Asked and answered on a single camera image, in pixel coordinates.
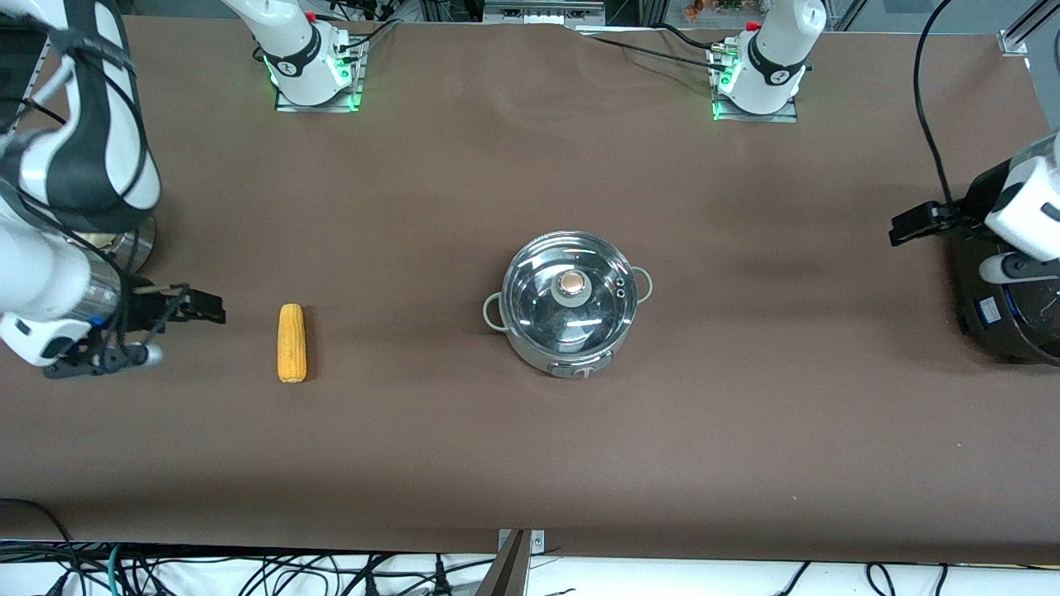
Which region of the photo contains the metal table edge bracket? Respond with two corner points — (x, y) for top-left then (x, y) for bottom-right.
(474, 528), (547, 596)

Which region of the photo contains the steel electric cooking pot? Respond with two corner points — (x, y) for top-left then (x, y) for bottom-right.
(483, 232), (654, 380)

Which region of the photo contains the black base cable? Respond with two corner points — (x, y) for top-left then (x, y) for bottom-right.
(576, 23), (731, 75)
(331, 15), (404, 65)

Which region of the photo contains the grey power strip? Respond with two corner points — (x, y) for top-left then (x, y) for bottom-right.
(484, 0), (606, 25)

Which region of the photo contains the black rice cooker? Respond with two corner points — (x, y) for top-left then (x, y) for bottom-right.
(951, 222), (1060, 366)

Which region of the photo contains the black right base cable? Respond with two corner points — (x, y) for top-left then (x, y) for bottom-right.
(331, 15), (404, 65)

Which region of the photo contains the glass pot lid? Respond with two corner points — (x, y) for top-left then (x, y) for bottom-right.
(502, 234), (639, 353)

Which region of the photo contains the black left base cable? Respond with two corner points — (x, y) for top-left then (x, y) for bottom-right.
(576, 23), (731, 75)

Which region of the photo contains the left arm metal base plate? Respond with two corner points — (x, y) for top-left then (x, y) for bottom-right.
(710, 46), (801, 123)

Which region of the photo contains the yellow corn cob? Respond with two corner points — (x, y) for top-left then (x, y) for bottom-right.
(277, 304), (308, 384)

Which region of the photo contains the steel steamer pot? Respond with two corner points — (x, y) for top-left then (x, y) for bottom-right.
(83, 215), (157, 281)

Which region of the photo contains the brown table mat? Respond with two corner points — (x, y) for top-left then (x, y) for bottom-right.
(0, 12), (1060, 565)

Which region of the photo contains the black floor cable loop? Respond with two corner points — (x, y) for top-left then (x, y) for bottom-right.
(0, 497), (80, 596)

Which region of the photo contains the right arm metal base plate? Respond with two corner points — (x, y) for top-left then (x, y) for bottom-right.
(275, 33), (365, 113)

